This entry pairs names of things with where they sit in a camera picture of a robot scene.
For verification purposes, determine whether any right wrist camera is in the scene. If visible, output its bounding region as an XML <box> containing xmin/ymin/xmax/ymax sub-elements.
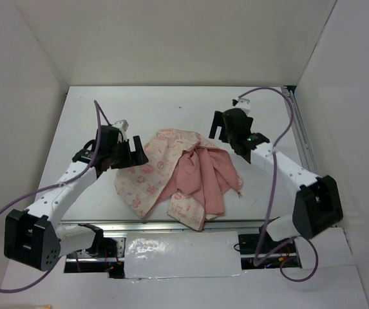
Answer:
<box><xmin>232</xmin><ymin>98</ymin><xmax>251</xmax><ymax>115</ymax></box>

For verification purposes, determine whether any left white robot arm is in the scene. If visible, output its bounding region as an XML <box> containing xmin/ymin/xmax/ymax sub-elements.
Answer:
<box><xmin>4</xmin><ymin>120</ymin><xmax>148</xmax><ymax>272</ymax></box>

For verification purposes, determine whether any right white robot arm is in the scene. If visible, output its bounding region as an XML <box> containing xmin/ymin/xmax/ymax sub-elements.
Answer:
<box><xmin>209</xmin><ymin>108</ymin><xmax>343</xmax><ymax>252</ymax></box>

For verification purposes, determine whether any front aluminium rail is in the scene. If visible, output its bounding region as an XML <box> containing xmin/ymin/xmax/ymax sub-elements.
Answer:
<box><xmin>55</xmin><ymin>220</ymin><xmax>263</xmax><ymax>236</ymax></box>

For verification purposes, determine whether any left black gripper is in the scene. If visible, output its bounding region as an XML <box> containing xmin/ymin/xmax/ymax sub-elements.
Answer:
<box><xmin>108</xmin><ymin>135</ymin><xmax>148</xmax><ymax>170</ymax></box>

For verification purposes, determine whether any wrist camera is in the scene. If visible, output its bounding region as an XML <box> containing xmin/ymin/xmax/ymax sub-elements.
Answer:
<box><xmin>232</xmin><ymin>98</ymin><xmax>251</xmax><ymax>115</ymax></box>
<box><xmin>113</xmin><ymin>120</ymin><xmax>129</xmax><ymax>139</ymax></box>

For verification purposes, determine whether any pink and cream jacket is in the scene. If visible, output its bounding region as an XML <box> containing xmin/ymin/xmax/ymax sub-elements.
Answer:
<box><xmin>115</xmin><ymin>129</ymin><xmax>243</xmax><ymax>231</ymax></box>

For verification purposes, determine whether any white foil cover panel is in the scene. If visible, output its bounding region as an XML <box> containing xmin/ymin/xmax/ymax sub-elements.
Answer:
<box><xmin>124</xmin><ymin>231</ymin><xmax>243</xmax><ymax>279</ymax></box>

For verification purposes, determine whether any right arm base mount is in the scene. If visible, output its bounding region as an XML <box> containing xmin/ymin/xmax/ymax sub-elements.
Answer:
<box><xmin>237</xmin><ymin>233</ymin><xmax>301</xmax><ymax>270</ymax></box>

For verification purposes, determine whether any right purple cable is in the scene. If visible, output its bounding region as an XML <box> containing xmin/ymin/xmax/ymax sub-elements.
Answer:
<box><xmin>238</xmin><ymin>86</ymin><xmax>319</xmax><ymax>283</ymax></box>

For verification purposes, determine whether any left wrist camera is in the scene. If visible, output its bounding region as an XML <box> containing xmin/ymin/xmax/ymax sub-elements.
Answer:
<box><xmin>113</xmin><ymin>120</ymin><xmax>129</xmax><ymax>139</ymax></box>

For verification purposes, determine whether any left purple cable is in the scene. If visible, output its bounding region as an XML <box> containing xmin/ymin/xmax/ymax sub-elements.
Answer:
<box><xmin>0</xmin><ymin>99</ymin><xmax>120</xmax><ymax>293</ymax></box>

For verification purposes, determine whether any purple cable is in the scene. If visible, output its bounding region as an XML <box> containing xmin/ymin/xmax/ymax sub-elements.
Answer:
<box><xmin>0</xmin><ymin>99</ymin><xmax>120</xmax><ymax>293</ymax></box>
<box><xmin>238</xmin><ymin>86</ymin><xmax>319</xmax><ymax>283</ymax></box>

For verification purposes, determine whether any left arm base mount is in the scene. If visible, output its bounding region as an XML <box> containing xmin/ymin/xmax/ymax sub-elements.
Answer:
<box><xmin>64</xmin><ymin>237</ymin><xmax>126</xmax><ymax>279</ymax></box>

